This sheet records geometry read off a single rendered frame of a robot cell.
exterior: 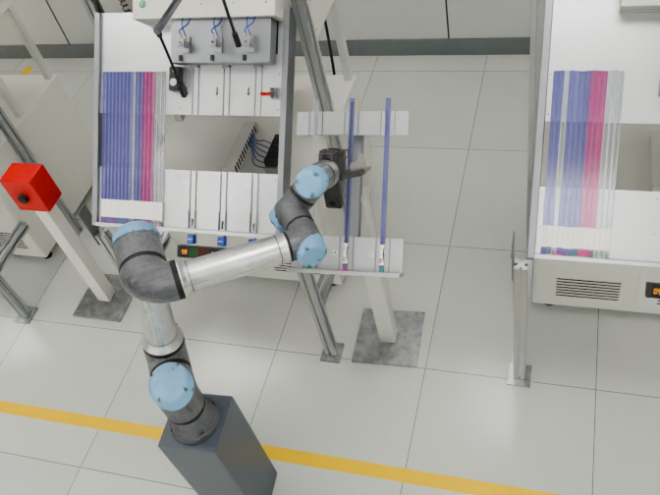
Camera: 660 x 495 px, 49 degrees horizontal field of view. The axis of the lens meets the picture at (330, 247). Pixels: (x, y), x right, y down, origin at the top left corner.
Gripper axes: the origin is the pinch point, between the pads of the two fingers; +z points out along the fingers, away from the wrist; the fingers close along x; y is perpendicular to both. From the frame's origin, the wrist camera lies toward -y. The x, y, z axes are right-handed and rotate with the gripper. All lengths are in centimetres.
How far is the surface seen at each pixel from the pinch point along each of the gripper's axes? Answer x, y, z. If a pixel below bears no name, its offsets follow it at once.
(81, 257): 126, -46, 46
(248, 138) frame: 52, 2, 54
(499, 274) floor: -40, -56, 85
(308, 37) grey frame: 18.1, 37.1, 27.0
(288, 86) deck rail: 22.0, 22.6, 16.2
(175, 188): 61, -9, 12
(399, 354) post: -6, -79, 51
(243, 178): 37.0, -5.5, 11.5
